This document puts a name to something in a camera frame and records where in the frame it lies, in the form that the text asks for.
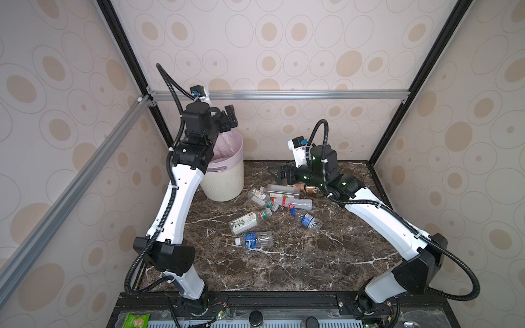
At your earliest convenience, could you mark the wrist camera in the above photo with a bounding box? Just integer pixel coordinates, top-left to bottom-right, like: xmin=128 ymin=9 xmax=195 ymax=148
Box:
xmin=288 ymin=136 xmax=308 ymax=168
xmin=190 ymin=85 xmax=212 ymax=106

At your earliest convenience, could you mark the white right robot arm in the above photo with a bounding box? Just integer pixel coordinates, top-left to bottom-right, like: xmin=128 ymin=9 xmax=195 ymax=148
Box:
xmin=277 ymin=119 xmax=481 ymax=316

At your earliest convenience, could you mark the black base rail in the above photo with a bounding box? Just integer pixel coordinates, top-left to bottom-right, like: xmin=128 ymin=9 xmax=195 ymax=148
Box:
xmin=107 ymin=292 xmax=459 ymax=327

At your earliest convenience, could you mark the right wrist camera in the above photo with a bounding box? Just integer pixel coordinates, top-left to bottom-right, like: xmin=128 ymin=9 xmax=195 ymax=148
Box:
xmin=288 ymin=136 xmax=308 ymax=168

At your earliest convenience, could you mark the white bottle green leaf label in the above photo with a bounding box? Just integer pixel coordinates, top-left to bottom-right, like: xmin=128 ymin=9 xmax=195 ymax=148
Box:
xmin=228 ymin=209 xmax=273 ymax=235

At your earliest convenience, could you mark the horizontal aluminium frame bar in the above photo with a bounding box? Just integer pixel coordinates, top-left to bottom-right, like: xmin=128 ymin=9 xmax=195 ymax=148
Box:
xmin=148 ymin=89 xmax=411 ymax=103

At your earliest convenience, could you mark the clear bottle blue label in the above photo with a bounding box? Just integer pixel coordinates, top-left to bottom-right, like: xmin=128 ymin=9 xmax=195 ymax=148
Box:
xmin=235 ymin=231 xmax=273 ymax=250

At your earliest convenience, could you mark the small bottle blue cap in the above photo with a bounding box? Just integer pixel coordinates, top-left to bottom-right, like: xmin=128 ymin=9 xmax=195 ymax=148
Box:
xmin=291 ymin=209 xmax=323 ymax=230

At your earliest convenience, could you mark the white bin with purple bag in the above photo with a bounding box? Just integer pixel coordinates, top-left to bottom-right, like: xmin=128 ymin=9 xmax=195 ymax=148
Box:
xmin=200 ymin=129 xmax=244 ymax=202

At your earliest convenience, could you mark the brown coffee bottle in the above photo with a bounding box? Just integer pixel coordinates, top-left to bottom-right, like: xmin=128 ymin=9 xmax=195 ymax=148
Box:
xmin=293 ymin=183 xmax=321 ymax=194

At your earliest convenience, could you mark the left aluminium frame bar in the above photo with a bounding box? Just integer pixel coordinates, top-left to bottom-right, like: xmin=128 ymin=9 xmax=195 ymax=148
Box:
xmin=1 ymin=94 xmax=153 ymax=307

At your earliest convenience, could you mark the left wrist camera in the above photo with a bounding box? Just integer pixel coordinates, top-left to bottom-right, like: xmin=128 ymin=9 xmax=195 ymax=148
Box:
xmin=190 ymin=85 xmax=212 ymax=106

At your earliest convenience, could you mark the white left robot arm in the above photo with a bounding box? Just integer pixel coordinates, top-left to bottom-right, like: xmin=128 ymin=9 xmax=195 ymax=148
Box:
xmin=124 ymin=64 xmax=238 ymax=315

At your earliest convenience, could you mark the green snack packet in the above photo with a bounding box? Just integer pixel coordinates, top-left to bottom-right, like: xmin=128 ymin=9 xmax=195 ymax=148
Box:
xmin=122 ymin=313 xmax=150 ymax=328

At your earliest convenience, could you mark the white bottle red cap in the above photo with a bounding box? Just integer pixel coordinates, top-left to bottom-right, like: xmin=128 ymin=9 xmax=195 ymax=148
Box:
xmin=271 ymin=198 xmax=313 ymax=210

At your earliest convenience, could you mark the frosted clear long bottle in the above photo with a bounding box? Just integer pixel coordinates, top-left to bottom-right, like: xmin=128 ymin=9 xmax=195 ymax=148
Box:
xmin=260 ymin=184 xmax=300 ymax=198

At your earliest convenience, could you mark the clear bottle green ring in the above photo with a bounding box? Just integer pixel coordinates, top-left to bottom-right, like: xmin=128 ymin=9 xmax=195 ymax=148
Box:
xmin=247 ymin=187 xmax=280 ymax=213

